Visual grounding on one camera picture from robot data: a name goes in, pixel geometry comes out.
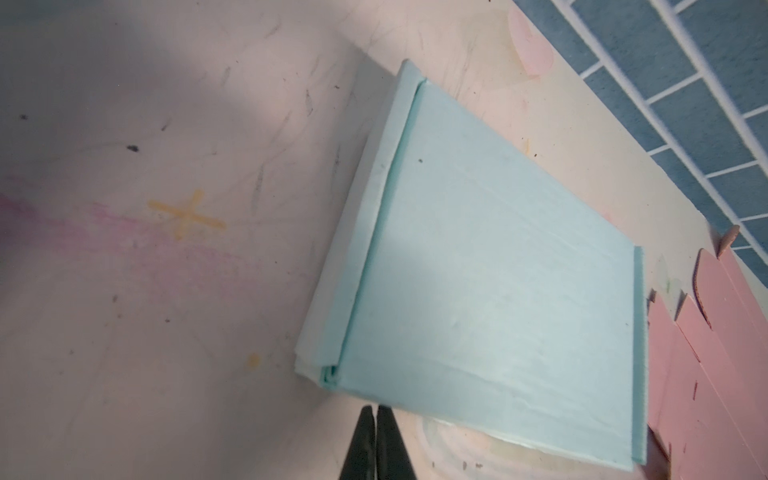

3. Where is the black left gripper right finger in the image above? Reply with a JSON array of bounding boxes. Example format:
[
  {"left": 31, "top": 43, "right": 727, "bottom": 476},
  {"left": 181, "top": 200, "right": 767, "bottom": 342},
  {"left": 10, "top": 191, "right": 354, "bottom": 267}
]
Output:
[{"left": 376, "top": 405, "right": 417, "bottom": 480}]

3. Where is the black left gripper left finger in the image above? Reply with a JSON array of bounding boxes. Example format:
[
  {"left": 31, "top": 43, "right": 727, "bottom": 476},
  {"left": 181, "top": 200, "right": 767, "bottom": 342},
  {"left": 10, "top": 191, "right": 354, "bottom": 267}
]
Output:
[{"left": 339, "top": 405, "right": 376, "bottom": 480}]

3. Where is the mint green paper box sheet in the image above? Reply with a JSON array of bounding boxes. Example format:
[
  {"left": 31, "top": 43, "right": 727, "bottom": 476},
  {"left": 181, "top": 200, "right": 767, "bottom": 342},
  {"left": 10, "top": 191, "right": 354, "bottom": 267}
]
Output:
[{"left": 295, "top": 61, "right": 648, "bottom": 471}]

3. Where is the pink paper box sheet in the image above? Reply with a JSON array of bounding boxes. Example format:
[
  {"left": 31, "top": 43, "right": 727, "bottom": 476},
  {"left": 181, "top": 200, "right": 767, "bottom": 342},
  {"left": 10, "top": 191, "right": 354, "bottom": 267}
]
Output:
[{"left": 648, "top": 227, "right": 767, "bottom": 479}]

